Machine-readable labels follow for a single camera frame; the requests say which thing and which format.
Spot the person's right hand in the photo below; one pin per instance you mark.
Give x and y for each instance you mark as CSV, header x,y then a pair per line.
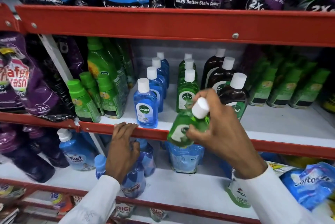
x,y
227,132

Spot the person's left hand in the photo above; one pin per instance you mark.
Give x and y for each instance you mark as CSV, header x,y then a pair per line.
x,y
121,153

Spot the person's right thumb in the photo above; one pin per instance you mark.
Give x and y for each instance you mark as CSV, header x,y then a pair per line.
x,y
196,130

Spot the person's left thumb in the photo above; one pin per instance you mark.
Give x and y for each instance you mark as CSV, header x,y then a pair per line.
x,y
136,150

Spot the green antiseptic bottle white cap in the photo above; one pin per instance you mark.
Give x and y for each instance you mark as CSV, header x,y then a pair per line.
x,y
186,91
188,56
183,124
189,64

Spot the person's right forearm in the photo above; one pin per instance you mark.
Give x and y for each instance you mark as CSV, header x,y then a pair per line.
x,y
269,200

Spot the person's left forearm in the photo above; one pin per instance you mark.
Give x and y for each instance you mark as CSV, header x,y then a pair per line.
x,y
94,202

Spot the light blue refill pouch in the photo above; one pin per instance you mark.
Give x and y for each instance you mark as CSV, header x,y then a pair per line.
x,y
184,158

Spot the blue antiseptic bottle white cap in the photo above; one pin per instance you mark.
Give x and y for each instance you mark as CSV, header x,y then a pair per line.
x,y
165,65
145,108
161,74
156,87

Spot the brown antiseptic bottle white cap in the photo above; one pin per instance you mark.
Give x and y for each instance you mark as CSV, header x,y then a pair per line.
x,y
210,66
222,74
236,95

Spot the small green cleaner bottle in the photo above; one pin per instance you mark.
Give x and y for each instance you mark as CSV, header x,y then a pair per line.
x,y
90,85
81,103
110,100

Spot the blue detergent bottle white cap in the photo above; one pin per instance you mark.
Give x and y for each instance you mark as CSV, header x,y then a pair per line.
x,y
77,153

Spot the white red detergent packet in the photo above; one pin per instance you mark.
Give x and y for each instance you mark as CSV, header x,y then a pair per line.
x,y
124,210
157,214

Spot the white green pouch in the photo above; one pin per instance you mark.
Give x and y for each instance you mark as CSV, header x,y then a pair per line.
x,y
238,193

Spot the orange detergent packet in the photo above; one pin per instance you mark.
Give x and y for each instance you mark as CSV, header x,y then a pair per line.
x,y
61,202

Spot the yellow white packet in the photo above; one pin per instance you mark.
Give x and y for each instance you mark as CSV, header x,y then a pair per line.
x,y
280,167

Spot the large green cleaner bottle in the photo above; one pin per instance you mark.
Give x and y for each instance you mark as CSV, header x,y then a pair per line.
x,y
100,61
125,58

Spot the row of green refill pouches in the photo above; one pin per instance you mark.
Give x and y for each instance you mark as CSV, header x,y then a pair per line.
x,y
285,85

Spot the red metal shelf rack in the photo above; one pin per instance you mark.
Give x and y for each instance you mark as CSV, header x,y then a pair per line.
x,y
167,23

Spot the dark purple pouch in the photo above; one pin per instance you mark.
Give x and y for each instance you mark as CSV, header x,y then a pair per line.
x,y
70,53

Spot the blue white softener pouch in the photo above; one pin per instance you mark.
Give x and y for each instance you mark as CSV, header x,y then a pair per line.
x,y
311,184

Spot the multicoloured detergent packet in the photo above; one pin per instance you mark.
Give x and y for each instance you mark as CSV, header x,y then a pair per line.
x,y
11,192

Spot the purple pouch with pink label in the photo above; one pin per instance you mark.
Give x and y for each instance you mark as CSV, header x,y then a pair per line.
x,y
23,79

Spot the yellow black pouch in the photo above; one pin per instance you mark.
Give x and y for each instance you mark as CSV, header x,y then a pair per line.
x,y
329,103

